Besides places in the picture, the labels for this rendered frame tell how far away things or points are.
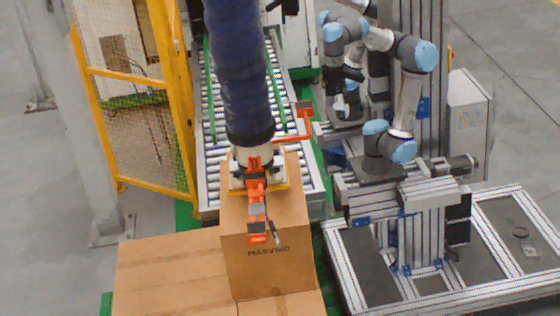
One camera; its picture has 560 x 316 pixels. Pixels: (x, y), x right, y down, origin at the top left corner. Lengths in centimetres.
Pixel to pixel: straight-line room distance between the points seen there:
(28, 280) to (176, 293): 150
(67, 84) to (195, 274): 142
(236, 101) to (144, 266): 113
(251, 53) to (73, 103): 171
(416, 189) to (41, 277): 254
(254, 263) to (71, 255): 188
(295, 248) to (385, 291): 80
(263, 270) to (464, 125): 116
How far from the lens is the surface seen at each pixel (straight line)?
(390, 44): 297
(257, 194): 290
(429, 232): 381
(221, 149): 444
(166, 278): 360
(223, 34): 284
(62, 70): 425
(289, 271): 328
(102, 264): 467
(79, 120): 439
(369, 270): 394
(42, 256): 492
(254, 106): 299
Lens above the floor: 291
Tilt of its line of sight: 33 degrees down
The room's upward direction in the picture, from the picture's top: 8 degrees counter-clockwise
